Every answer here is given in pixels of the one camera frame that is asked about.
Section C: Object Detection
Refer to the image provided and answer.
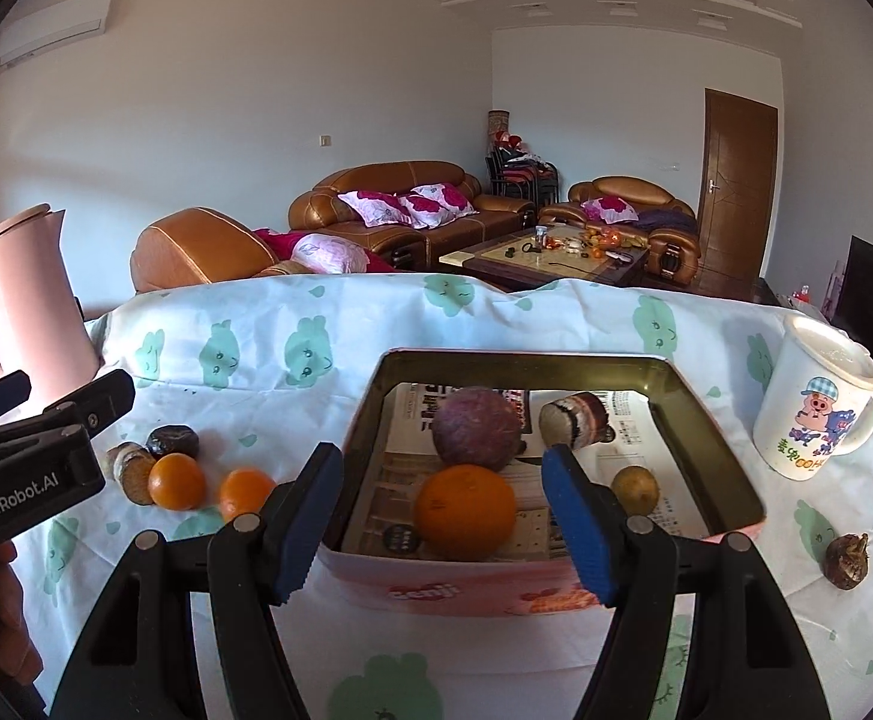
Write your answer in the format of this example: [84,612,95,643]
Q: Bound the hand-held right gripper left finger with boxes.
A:
[50,441,347,720]

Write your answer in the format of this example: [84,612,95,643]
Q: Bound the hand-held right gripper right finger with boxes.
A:
[541,444,831,720]

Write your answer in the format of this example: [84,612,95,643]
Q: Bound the metal tin box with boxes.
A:
[316,349,769,617]

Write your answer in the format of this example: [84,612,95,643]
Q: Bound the person's left hand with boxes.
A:
[0,538,44,688]

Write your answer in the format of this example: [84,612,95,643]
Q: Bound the small yellow-brown fruit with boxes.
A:
[610,465,661,517]

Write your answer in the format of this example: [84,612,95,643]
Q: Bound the small orange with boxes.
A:
[218,469,278,524]
[148,452,207,511]

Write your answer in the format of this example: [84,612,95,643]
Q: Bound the cut brown sweet potato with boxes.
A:
[106,441,156,505]

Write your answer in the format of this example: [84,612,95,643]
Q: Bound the dark brown chestnut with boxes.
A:
[145,425,201,460]

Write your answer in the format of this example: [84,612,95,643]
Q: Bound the pink electric kettle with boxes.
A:
[0,202,103,406]

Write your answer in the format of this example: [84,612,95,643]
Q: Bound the large orange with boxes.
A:
[413,465,520,562]

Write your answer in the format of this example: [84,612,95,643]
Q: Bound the newspaper lining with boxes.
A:
[342,382,707,563]

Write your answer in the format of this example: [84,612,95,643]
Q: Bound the round purple fruit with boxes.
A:
[432,386,523,470]

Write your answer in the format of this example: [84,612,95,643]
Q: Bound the brown leather armchair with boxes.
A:
[130,208,283,293]
[539,176,701,287]

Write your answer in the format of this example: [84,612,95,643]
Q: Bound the white cartoon pig mug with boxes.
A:
[752,315,873,481]

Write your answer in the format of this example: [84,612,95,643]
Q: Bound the pink floral blanket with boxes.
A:
[252,229,396,275]

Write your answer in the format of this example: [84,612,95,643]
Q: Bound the wooden coffee table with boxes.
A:
[440,223,651,292]

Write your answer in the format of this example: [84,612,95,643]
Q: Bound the brown water chestnut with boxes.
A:
[824,532,871,590]

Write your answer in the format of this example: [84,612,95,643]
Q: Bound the purple blanket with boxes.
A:
[635,208,696,235]

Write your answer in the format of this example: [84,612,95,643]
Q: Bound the brown leather three-seat sofa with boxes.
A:
[288,161,535,271]

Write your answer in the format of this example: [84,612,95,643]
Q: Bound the stacked dark chairs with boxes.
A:
[487,142,561,203]

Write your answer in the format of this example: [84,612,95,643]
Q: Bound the brown wooden door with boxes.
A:
[695,88,780,293]

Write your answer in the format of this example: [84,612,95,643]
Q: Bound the white air conditioner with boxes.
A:
[0,0,115,67]

